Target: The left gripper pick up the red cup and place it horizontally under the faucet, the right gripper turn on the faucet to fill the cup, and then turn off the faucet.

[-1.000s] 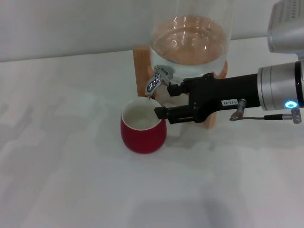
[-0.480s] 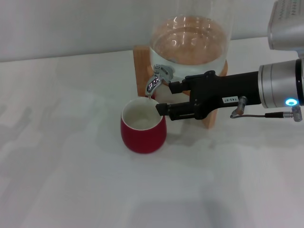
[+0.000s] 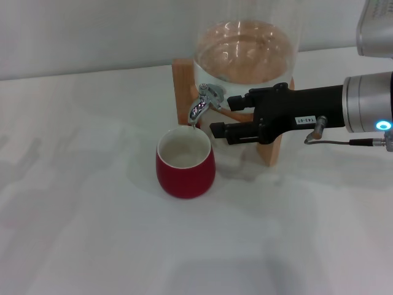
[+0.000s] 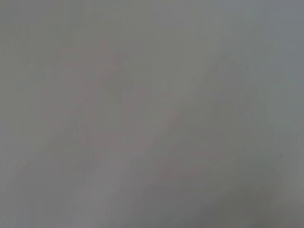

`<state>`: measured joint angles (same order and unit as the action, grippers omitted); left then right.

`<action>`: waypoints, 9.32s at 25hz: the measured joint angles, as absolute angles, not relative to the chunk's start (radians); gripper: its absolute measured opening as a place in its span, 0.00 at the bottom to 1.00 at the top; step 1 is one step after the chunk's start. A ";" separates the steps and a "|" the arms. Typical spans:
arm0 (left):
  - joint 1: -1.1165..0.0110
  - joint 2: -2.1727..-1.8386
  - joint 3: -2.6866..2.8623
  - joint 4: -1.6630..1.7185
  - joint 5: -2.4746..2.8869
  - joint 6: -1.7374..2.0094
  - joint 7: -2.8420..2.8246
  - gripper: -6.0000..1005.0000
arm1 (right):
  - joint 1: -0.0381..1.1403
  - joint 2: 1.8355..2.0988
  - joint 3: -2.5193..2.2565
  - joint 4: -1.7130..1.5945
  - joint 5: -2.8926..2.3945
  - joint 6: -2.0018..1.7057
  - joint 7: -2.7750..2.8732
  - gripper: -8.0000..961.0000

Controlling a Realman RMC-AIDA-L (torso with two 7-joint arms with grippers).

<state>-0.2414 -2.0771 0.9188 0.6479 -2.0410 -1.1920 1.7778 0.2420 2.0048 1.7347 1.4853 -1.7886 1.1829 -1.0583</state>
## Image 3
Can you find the red ceramic cup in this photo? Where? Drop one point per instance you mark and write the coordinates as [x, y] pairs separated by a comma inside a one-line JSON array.
[[184, 178]]

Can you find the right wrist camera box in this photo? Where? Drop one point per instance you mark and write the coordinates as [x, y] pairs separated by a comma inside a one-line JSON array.
[[376, 30]]

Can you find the glass water dispenser jar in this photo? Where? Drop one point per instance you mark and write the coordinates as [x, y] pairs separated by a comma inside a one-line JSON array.
[[245, 55]]

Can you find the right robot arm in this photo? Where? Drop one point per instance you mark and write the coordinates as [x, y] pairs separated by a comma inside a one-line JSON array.
[[365, 101]]

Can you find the chrome faucet tap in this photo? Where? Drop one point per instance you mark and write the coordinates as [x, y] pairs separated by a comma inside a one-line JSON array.
[[199, 106]]

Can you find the wooden dispenser stand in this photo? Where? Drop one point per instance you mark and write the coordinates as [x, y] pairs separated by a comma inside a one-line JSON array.
[[181, 92]]

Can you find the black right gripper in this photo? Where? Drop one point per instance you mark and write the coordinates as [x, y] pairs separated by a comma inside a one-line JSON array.
[[294, 107]]

